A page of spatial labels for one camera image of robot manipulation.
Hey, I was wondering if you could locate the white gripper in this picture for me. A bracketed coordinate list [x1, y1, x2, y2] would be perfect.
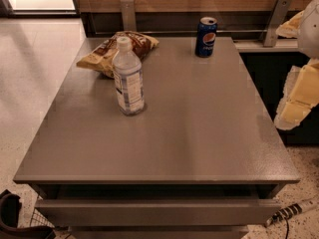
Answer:
[274, 0, 319, 130]

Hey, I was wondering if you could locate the blue pepsi can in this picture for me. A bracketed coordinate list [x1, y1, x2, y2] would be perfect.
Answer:
[195, 17, 217, 58]

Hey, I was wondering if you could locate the clear plastic water bottle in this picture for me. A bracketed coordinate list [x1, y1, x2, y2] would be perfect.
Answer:
[113, 37, 145, 116]

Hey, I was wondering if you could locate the brown chip bag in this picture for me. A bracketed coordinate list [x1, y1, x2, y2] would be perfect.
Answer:
[77, 31, 160, 79]

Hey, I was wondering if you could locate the right metal bracket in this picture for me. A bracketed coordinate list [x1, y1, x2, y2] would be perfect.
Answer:
[263, 0, 292, 48]

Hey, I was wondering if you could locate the metal bracket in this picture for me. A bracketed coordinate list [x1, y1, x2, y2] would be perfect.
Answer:
[121, 0, 137, 31]
[263, 0, 292, 48]

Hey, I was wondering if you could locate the striped cable on floor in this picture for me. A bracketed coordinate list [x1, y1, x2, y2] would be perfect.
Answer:
[264, 196, 319, 228]

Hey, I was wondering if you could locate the left metal bracket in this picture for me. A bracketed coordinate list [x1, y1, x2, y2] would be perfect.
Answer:
[121, 0, 137, 31]

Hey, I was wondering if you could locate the wire basket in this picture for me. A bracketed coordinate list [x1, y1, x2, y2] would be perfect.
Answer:
[29, 194, 73, 239]

